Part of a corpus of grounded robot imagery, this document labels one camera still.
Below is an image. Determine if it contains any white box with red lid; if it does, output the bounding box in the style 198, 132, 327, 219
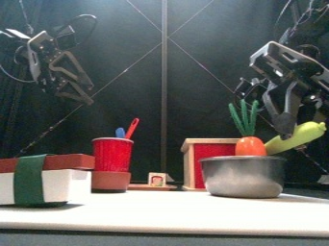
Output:
0, 153, 97, 207

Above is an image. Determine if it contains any toy carrot with green leaves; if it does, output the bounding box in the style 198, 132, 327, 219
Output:
228, 98, 269, 158

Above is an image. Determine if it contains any grey metal bowl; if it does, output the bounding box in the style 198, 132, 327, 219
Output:
198, 155, 288, 199

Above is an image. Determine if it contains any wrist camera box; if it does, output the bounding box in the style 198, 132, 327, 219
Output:
233, 76, 271, 102
51, 24, 83, 50

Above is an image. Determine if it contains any white table mat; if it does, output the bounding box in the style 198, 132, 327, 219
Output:
0, 190, 329, 238

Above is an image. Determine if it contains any vertical metal frame pole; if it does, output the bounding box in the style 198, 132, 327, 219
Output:
160, 0, 170, 176

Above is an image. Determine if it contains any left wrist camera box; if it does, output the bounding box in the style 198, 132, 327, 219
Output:
51, 24, 83, 50

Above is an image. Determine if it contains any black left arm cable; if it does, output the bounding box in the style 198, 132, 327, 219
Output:
66, 13, 99, 44

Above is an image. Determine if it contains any small wooden picture cube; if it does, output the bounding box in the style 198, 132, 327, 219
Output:
148, 172, 169, 187

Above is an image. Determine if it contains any yellow-green toy vegetable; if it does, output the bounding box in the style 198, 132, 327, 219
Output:
264, 121, 328, 157

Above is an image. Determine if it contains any green band around box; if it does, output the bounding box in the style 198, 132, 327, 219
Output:
14, 154, 50, 207

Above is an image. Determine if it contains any red ribbed cup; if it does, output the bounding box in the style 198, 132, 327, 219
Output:
91, 136, 136, 174

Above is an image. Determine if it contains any terracotta brown bowl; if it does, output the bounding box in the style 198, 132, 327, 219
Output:
90, 170, 133, 194

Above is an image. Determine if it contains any flat wooden board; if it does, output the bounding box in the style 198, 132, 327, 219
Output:
126, 183, 180, 192

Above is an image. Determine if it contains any wooden box with red panel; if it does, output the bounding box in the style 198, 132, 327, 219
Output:
181, 137, 242, 192

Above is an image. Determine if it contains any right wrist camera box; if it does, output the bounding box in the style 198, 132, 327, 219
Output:
233, 76, 271, 102

